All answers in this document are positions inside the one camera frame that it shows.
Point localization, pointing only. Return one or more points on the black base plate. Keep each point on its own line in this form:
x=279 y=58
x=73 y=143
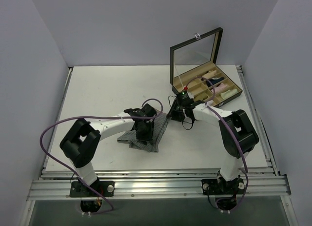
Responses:
x=79 y=190
x=222 y=187

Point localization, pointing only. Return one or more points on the black compartment storage box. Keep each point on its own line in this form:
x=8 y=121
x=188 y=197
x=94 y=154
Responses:
x=193 y=58

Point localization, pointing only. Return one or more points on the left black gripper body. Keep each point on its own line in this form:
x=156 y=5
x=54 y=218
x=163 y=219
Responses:
x=144 y=134

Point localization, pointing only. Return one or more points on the grey striped underwear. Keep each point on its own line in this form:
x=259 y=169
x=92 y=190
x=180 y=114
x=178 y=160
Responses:
x=160 y=125

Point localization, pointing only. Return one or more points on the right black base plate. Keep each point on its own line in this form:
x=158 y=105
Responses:
x=222 y=187

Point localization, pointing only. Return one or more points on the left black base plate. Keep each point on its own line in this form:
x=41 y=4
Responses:
x=79 y=190

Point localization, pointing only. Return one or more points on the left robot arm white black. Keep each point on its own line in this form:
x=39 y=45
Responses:
x=80 y=142

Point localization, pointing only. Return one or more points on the pale green rolled underwear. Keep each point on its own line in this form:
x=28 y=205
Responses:
x=229 y=93

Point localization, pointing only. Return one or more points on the beige rolled underwear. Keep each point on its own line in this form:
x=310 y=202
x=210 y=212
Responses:
x=209 y=74

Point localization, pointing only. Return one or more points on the aluminium mounting rail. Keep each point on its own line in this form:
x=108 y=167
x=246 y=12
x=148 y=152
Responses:
x=181 y=183

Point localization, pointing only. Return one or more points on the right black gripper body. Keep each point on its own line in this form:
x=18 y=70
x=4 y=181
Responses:
x=176 y=113

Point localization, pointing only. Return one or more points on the navy rolled underwear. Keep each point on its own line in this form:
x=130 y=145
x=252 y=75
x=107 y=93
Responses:
x=212 y=81

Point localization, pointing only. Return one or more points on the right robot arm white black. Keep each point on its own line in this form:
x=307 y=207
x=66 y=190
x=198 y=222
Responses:
x=237 y=132

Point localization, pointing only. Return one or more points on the tan rolled underwear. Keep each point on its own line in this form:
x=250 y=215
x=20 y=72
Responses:
x=201 y=97

